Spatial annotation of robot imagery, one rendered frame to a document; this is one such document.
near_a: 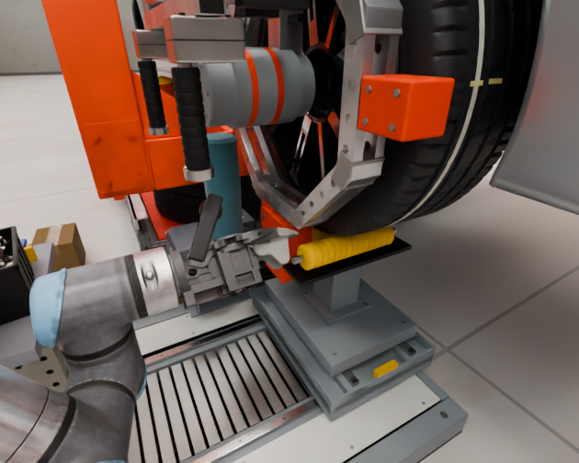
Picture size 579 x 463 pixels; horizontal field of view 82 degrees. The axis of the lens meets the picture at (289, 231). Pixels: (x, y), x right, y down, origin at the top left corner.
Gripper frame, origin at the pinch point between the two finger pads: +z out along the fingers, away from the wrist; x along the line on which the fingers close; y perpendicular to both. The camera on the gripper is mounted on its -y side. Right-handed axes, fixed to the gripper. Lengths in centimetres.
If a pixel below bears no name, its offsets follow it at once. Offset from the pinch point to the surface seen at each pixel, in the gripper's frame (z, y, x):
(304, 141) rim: 17.8, -23.3, -11.9
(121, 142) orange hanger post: -20, -47, -42
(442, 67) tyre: 16.1, -10.0, 26.4
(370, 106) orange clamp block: 7.0, -8.6, 21.4
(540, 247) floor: 165, 28, -61
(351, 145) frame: 7.1, -6.8, 14.9
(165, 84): 29, -184, -180
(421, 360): 40, 39, -31
